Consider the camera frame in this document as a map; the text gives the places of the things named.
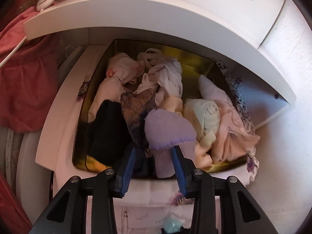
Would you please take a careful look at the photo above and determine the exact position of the clear plastic paper sleeve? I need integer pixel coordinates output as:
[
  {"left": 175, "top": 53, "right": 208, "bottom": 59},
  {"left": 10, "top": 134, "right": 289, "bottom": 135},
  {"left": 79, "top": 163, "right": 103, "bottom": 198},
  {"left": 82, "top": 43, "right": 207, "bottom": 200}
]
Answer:
[{"left": 114, "top": 204, "right": 194, "bottom": 233}]

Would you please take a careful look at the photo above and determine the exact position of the black fabric garment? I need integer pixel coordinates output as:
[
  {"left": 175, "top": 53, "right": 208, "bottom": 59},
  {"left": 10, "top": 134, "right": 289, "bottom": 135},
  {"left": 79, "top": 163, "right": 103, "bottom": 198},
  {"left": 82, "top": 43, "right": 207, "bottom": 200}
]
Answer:
[{"left": 87, "top": 99, "right": 148, "bottom": 173}]

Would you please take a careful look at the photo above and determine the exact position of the teal cloth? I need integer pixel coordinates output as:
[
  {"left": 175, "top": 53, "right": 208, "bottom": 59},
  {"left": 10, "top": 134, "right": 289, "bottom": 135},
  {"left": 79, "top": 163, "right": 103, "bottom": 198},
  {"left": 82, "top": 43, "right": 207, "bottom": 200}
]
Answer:
[{"left": 161, "top": 214, "right": 186, "bottom": 234}]

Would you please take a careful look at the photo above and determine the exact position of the white lace garment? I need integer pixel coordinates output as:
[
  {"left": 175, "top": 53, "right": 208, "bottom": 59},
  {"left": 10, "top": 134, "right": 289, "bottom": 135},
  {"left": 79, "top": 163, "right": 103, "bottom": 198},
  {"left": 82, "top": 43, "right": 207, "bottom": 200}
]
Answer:
[{"left": 134, "top": 48, "right": 183, "bottom": 106}]

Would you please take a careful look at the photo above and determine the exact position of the gold metal tin box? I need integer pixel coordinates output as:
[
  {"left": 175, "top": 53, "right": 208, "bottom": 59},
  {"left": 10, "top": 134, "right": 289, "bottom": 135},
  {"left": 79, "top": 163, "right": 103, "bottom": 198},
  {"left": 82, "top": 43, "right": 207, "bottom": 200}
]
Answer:
[{"left": 72, "top": 39, "right": 235, "bottom": 171}]

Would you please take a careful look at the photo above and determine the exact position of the light pink satin garment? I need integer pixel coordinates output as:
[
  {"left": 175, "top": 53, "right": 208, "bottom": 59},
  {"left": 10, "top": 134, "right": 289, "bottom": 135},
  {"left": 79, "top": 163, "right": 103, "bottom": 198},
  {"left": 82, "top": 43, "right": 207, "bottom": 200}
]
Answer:
[{"left": 195, "top": 75, "right": 260, "bottom": 169}]

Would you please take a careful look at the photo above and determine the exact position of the pale pink knotted cloth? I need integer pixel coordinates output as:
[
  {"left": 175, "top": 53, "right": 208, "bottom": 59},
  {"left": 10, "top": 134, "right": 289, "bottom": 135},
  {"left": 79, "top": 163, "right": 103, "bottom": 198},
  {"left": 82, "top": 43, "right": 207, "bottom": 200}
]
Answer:
[{"left": 88, "top": 53, "right": 145, "bottom": 123}]

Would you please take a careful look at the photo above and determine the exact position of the red fabric curtain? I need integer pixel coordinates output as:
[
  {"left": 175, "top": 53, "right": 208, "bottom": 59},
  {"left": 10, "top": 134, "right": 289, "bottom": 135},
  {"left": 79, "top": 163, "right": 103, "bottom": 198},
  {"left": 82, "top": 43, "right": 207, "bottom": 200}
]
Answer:
[{"left": 1, "top": 0, "right": 60, "bottom": 233}]

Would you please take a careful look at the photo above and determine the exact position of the cream knitted sock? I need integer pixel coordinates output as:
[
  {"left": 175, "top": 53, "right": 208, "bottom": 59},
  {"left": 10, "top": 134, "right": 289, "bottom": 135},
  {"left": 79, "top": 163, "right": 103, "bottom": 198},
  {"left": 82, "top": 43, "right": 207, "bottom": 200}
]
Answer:
[{"left": 183, "top": 99, "right": 220, "bottom": 150}]

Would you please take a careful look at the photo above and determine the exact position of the brown mesh stocking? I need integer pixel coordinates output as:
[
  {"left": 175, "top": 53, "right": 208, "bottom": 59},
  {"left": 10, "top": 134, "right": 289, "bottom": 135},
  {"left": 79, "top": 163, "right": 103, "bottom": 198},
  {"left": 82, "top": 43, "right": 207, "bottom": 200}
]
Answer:
[{"left": 121, "top": 88, "right": 157, "bottom": 150}]

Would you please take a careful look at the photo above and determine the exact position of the lavender purple sock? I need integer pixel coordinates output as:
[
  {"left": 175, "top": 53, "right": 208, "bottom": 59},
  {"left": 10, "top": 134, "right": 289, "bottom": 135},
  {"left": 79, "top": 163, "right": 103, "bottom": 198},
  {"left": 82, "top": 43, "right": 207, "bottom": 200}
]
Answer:
[{"left": 144, "top": 109, "right": 197, "bottom": 179}]

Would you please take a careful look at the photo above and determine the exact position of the white rod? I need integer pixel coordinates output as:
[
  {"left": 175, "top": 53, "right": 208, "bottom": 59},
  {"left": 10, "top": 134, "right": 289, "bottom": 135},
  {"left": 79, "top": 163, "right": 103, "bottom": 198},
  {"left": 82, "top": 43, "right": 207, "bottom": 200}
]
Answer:
[{"left": 0, "top": 36, "right": 27, "bottom": 68}]

